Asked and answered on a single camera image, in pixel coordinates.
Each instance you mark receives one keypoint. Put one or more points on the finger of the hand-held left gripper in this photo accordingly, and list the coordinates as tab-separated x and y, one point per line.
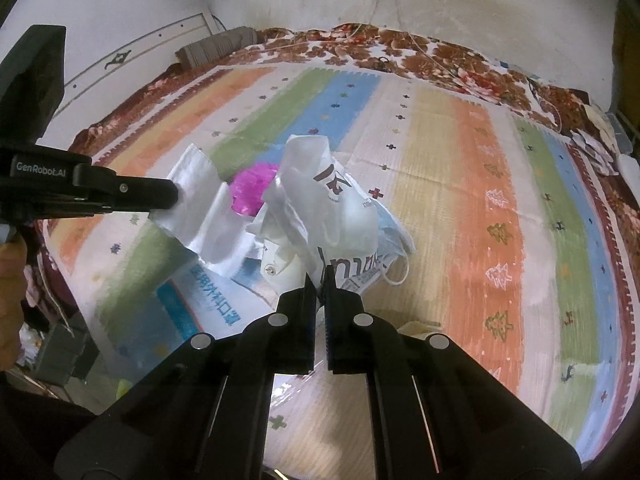
150	192

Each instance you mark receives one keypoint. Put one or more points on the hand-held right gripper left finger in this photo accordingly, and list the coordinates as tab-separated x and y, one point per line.
300	330

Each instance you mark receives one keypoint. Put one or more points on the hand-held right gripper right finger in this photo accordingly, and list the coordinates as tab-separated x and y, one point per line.
342	335

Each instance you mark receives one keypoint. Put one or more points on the plain white plastic bag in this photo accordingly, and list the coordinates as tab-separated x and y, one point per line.
205	210

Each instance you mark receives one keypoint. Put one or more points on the magenta plastic bag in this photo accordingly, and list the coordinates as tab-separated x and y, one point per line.
250	190

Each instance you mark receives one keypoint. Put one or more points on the blue face mask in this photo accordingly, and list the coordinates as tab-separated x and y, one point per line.
392	232

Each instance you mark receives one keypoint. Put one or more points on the white plastic bag brown print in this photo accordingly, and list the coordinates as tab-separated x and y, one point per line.
320	195

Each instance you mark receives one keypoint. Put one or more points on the person's left hand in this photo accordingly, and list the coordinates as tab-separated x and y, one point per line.
10	310

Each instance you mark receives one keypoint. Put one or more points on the pale yellow paper scrap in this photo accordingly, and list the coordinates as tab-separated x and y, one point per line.
417	329

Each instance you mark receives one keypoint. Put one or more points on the blue white mask package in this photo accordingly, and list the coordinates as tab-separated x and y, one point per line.
200	305

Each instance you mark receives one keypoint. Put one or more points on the white headboard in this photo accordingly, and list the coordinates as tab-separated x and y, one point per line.
125	55

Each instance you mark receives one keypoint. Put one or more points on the grey rolled pillow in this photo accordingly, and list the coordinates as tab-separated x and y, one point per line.
215	45

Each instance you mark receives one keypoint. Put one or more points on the dark green box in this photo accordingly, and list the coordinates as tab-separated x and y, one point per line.
65	352

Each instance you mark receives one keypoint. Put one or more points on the striped colourful blanket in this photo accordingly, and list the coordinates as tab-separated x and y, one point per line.
450	185

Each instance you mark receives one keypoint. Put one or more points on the brown floral blanket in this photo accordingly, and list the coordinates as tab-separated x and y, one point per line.
400	50

